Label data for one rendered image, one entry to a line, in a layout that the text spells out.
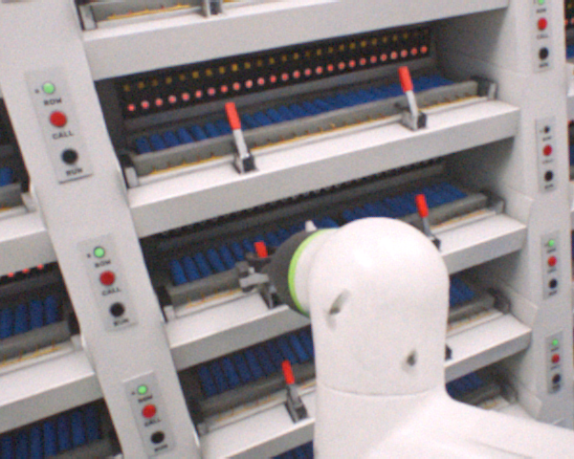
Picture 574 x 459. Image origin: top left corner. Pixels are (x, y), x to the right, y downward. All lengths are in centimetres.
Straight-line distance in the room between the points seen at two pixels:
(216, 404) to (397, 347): 51
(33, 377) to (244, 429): 31
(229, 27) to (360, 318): 42
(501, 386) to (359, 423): 76
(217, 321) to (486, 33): 62
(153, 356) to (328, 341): 37
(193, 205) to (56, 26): 25
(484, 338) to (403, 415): 61
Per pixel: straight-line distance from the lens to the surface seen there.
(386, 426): 39
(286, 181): 70
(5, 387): 76
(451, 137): 82
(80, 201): 65
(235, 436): 84
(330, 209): 90
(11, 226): 69
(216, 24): 67
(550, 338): 107
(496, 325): 102
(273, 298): 75
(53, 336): 77
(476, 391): 112
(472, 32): 97
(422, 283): 38
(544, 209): 97
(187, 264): 82
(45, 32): 65
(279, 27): 70
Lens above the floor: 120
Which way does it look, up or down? 17 degrees down
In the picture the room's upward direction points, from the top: 11 degrees counter-clockwise
